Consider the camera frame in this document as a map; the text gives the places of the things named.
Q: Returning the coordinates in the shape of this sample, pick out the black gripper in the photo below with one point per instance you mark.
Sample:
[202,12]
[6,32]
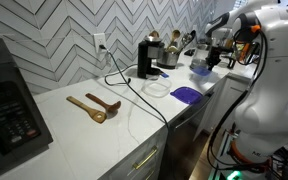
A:
[214,53]

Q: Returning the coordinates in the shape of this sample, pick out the light blue plastic lid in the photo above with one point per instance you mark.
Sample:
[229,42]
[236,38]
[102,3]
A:
[200,70]

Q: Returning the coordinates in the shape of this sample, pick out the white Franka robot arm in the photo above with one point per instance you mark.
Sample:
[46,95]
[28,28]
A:
[274,100]

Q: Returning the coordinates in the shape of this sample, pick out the black phone stand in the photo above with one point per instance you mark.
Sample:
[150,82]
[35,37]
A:
[230,62]

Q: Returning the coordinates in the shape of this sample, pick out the potted plant orange pot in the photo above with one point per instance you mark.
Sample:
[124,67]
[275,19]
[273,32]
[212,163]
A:
[238,53]

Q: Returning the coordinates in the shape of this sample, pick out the metal utensil holder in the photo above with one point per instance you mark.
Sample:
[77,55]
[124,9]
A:
[167,60]

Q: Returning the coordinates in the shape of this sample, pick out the wooden spoon in holder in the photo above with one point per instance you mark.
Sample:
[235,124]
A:
[174,36]

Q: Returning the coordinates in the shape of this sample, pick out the small blue object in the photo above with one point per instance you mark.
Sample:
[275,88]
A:
[164,75]

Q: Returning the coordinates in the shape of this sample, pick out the black coffee grinder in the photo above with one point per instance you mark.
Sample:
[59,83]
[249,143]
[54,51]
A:
[147,56]

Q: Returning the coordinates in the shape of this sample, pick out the wide wooden spatula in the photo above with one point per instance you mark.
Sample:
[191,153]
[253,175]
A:
[154,34]

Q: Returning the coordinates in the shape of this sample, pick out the wooden cart board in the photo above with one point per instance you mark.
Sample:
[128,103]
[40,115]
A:
[200,166]

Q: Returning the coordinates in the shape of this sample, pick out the dark wooden spoon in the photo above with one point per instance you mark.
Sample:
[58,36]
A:
[112,107]

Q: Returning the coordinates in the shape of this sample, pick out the light wooden slotted spoon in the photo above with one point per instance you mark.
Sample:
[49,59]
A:
[95,115]

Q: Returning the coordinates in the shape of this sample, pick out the black microwave oven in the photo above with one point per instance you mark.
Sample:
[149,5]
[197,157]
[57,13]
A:
[7,113]

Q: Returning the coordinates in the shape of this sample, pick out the white wall outlet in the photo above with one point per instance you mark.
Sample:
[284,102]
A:
[100,40]

